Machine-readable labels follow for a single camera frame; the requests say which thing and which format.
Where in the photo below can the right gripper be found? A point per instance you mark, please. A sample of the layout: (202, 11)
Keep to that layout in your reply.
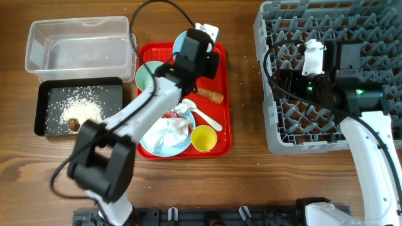
(283, 84)

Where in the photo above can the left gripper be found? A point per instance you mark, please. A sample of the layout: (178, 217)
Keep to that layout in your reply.
(210, 68)

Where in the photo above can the orange carrot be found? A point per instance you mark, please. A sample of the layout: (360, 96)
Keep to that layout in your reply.
(214, 97)

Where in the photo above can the light blue bowl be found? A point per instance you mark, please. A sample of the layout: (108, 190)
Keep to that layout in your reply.
(179, 44)

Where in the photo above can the red snack wrapper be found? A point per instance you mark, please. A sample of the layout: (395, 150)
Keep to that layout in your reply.
(172, 114)

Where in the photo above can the mint green bowl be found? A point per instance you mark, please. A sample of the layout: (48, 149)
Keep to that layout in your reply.
(143, 76)

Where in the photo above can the yellow plastic cup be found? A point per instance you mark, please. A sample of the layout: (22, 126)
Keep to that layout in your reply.
(204, 138)

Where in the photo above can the white napkin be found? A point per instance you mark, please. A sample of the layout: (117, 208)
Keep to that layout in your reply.
(168, 131)

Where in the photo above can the light blue plate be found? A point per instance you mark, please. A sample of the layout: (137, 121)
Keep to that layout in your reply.
(165, 151)

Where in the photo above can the white rice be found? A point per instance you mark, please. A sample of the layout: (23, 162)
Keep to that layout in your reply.
(82, 103)

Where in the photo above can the brown mushroom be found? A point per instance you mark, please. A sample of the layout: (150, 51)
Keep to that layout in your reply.
(73, 124)

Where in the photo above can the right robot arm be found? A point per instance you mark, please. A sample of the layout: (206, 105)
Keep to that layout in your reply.
(331, 78)

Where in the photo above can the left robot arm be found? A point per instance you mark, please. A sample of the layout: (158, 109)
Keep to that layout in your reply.
(103, 157)

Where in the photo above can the grey dishwasher rack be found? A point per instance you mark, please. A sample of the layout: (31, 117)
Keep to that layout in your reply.
(294, 127)

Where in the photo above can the red serving tray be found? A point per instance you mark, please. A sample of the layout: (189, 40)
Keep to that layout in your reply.
(221, 113)

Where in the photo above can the white plastic spoon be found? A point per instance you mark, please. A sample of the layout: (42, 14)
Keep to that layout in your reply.
(193, 107)

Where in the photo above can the clear plastic bin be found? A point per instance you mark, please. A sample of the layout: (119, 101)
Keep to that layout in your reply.
(62, 49)

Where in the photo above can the black plastic tray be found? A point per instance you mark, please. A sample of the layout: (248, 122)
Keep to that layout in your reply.
(113, 98)

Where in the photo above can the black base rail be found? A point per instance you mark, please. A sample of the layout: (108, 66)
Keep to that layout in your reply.
(280, 215)

